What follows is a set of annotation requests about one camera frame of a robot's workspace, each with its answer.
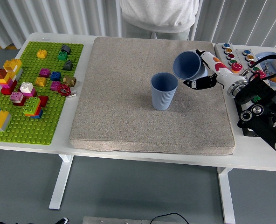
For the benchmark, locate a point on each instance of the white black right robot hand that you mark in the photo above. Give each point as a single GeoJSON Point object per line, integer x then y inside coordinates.
{"type": "Point", "coordinates": [218, 68]}

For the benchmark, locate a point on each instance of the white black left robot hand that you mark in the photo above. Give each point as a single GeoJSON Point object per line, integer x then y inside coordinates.
{"type": "Point", "coordinates": [64, 221]}

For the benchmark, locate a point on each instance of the blue ribbed cup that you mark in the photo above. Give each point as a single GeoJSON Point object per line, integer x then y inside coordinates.
{"type": "Point", "coordinates": [187, 65]}
{"type": "Point", "coordinates": [163, 98]}

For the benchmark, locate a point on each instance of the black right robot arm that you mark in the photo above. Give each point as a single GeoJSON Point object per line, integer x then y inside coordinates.
{"type": "Point", "coordinates": [252, 93]}

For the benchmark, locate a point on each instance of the grey emergency-stop button box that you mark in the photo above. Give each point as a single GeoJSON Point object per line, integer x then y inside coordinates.
{"type": "Point", "coordinates": [236, 67]}
{"type": "Point", "coordinates": [246, 52]}

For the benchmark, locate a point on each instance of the white table leg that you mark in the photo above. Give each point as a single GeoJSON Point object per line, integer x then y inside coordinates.
{"type": "Point", "coordinates": [61, 182]}
{"type": "Point", "coordinates": [226, 198]}

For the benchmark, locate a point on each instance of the small metal keys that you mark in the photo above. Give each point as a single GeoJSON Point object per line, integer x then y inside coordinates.
{"type": "Point", "coordinates": [266, 66]}

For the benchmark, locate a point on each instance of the grey four-button control box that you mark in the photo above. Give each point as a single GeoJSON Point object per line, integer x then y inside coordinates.
{"type": "Point", "coordinates": [250, 133]}

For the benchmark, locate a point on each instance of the person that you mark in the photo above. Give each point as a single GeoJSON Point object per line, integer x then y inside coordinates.
{"type": "Point", "coordinates": [159, 11]}

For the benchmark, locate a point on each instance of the green studded baseplate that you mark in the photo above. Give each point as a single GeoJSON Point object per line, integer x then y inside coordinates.
{"type": "Point", "coordinates": [30, 130]}

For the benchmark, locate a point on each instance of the grey-brown fabric mat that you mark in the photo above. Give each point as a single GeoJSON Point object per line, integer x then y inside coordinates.
{"type": "Point", "coordinates": [128, 105]}

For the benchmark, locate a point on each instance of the blue yellow grey brick stack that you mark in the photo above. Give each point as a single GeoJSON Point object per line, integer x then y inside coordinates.
{"type": "Point", "coordinates": [0, 120]}

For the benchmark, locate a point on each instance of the green orange blue brick stack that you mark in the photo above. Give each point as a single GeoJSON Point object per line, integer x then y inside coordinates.
{"type": "Point", "coordinates": [32, 105]}

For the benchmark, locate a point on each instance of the red toy brick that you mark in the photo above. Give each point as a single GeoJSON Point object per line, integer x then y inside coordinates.
{"type": "Point", "coordinates": [44, 100]}

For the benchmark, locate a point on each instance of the white paper tag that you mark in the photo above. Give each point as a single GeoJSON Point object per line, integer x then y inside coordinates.
{"type": "Point", "coordinates": [72, 95]}

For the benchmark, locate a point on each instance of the pink dark red brick stack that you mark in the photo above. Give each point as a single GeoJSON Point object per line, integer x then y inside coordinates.
{"type": "Point", "coordinates": [16, 96]}

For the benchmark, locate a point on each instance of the magenta toy brick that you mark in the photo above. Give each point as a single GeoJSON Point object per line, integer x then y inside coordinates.
{"type": "Point", "coordinates": [44, 73]}
{"type": "Point", "coordinates": [55, 86]}

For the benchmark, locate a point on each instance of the white pleated curtain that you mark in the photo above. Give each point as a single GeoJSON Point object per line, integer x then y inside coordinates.
{"type": "Point", "coordinates": [93, 16]}

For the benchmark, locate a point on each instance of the white pink brick stack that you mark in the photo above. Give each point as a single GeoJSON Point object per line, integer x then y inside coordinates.
{"type": "Point", "coordinates": [26, 87]}

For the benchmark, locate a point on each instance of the brass valve red handwheel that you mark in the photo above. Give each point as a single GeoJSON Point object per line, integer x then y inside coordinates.
{"type": "Point", "coordinates": [69, 81]}

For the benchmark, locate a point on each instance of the yellow toy brick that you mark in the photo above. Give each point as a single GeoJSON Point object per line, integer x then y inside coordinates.
{"type": "Point", "coordinates": [40, 82]}
{"type": "Point", "coordinates": [42, 54]}

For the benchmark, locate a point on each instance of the yellow brown red brick tower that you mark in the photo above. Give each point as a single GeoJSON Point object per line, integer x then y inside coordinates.
{"type": "Point", "coordinates": [8, 87]}

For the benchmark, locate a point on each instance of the blue toy brick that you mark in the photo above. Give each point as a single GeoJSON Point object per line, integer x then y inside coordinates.
{"type": "Point", "coordinates": [55, 76]}

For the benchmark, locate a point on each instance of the dark grey curved brick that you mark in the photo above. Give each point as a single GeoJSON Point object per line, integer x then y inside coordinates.
{"type": "Point", "coordinates": [66, 49]}
{"type": "Point", "coordinates": [68, 66]}

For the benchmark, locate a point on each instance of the green toy brick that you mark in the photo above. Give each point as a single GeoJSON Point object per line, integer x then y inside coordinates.
{"type": "Point", "coordinates": [63, 56]}

